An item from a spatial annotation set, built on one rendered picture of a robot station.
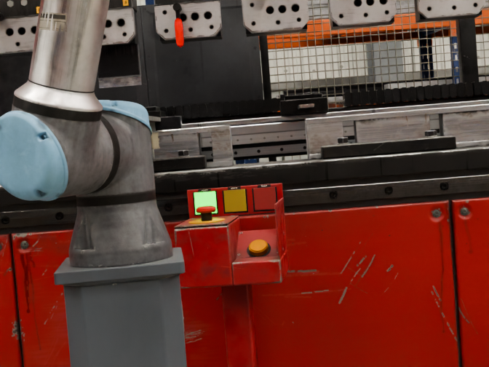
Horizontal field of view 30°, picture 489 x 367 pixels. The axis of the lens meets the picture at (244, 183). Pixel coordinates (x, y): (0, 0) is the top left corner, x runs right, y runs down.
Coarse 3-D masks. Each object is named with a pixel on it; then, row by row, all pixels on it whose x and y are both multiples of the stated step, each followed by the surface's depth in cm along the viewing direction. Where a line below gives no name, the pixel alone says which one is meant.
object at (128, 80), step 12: (108, 48) 213; (120, 48) 213; (132, 48) 213; (108, 60) 213; (120, 60) 213; (132, 60) 213; (108, 72) 213; (120, 72) 213; (132, 72) 213; (108, 84) 214; (120, 84) 214; (132, 84) 214
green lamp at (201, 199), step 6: (198, 192) 188; (204, 192) 188; (210, 192) 188; (198, 198) 189; (204, 198) 188; (210, 198) 188; (198, 204) 189; (204, 204) 188; (210, 204) 188; (216, 210) 188
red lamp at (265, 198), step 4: (260, 188) 187; (264, 188) 187; (268, 188) 186; (272, 188) 186; (256, 192) 187; (260, 192) 187; (264, 192) 187; (268, 192) 187; (272, 192) 186; (256, 196) 187; (260, 196) 187; (264, 196) 187; (268, 196) 187; (272, 196) 186; (256, 200) 187; (260, 200) 187; (264, 200) 187; (268, 200) 187; (272, 200) 187; (276, 200) 187; (256, 204) 187; (260, 204) 187; (264, 204) 187; (268, 204) 187; (272, 204) 187; (256, 208) 187; (260, 208) 187; (264, 208) 187; (268, 208) 187; (272, 208) 187
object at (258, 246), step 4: (256, 240) 180; (260, 240) 180; (264, 240) 180; (252, 244) 179; (256, 244) 179; (260, 244) 179; (264, 244) 179; (252, 248) 178; (256, 248) 178; (260, 248) 178; (264, 248) 178; (268, 248) 179; (252, 252) 178; (256, 252) 178; (260, 252) 178; (264, 252) 178
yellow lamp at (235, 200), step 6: (228, 192) 188; (234, 192) 187; (240, 192) 187; (228, 198) 188; (234, 198) 188; (240, 198) 187; (228, 204) 188; (234, 204) 188; (240, 204) 187; (228, 210) 188; (234, 210) 188; (240, 210) 188; (246, 210) 187
